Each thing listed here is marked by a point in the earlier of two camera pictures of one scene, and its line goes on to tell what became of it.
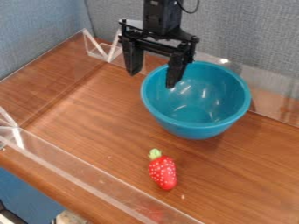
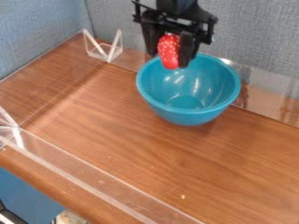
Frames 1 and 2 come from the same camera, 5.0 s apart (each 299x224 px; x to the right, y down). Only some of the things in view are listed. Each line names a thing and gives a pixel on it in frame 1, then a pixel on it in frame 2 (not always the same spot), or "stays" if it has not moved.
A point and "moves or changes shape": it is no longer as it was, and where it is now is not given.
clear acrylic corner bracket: [100, 50] stays
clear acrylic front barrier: [32, 152] stays
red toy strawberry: [163, 169] moves or changes shape
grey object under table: [67, 217] stays
